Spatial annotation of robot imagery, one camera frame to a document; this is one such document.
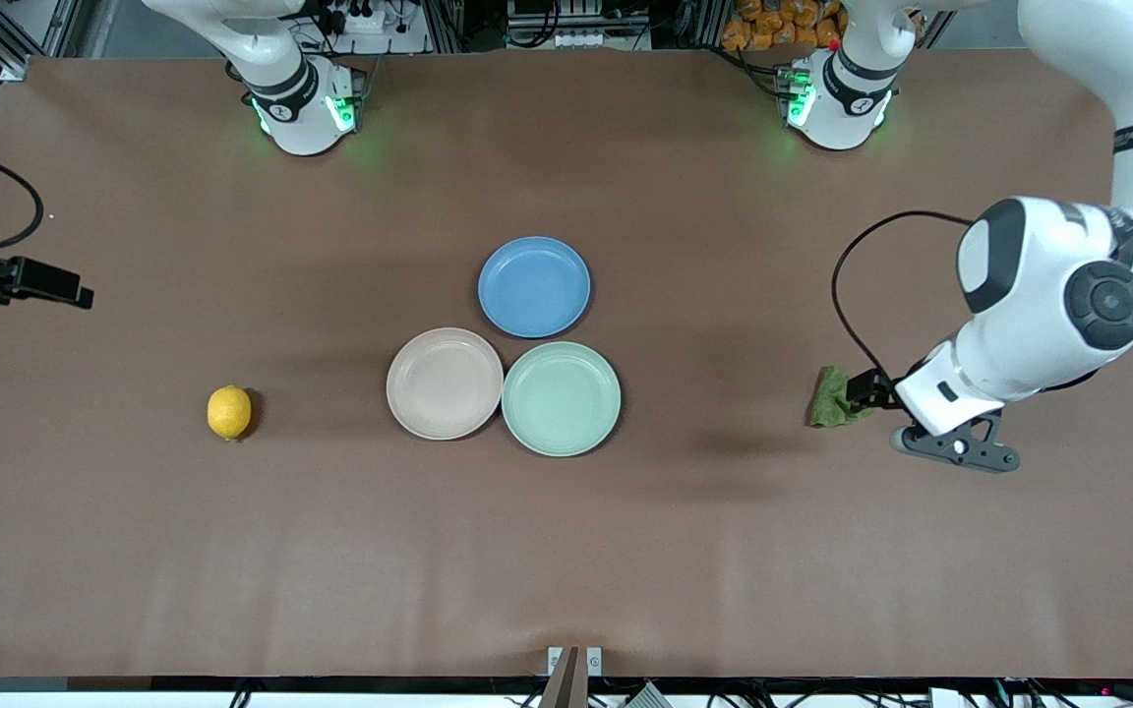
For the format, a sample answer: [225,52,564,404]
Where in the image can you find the green lettuce leaf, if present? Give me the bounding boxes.
[806,365,874,430]

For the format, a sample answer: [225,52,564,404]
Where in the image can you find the yellow lemon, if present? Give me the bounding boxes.
[207,384,254,443]

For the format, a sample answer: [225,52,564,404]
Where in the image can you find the light green plate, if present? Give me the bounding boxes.
[501,340,624,458]

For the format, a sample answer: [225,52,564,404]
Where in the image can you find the blue plate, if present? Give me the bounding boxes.
[477,236,592,339]

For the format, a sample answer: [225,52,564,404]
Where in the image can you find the bag of oranges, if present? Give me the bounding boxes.
[721,0,845,53]

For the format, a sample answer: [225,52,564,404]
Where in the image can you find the beige plate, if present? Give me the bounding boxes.
[386,326,506,442]

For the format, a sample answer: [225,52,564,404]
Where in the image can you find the white power strip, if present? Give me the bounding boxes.
[316,0,430,56]

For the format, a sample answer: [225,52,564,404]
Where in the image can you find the grey electronics rack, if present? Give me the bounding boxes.
[506,0,652,51]

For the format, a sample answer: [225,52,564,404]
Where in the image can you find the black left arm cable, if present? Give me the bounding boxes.
[829,0,1133,386]

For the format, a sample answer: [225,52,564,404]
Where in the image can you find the metal table edge bracket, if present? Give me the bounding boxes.
[539,645,604,708]

